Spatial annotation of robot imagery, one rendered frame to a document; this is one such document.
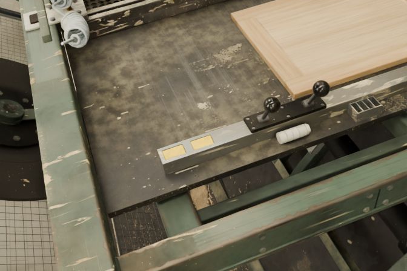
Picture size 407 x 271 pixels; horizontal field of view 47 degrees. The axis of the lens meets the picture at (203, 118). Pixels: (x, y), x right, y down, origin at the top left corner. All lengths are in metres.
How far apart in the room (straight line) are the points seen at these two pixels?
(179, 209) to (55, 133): 0.34
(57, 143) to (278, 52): 0.66
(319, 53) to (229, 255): 0.66
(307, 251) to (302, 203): 2.05
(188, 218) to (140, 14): 0.76
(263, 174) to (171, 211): 2.27
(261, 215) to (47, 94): 0.63
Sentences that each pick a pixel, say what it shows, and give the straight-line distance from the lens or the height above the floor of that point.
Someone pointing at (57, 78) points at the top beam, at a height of 1.86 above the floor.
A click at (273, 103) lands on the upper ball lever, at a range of 1.01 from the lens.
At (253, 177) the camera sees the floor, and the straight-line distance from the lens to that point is 3.39.
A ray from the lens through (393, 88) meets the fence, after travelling 1.27.
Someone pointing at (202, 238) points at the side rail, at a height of 1.67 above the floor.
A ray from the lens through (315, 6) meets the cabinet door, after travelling 1.57.
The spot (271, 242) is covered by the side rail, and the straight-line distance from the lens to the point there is 0.99.
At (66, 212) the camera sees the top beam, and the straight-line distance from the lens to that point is 0.97.
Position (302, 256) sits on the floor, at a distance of 3.04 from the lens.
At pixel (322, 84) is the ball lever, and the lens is 1.05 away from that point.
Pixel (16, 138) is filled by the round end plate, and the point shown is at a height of 1.83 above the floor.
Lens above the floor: 2.20
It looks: 33 degrees down
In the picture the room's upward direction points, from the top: 79 degrees counter-clockwise
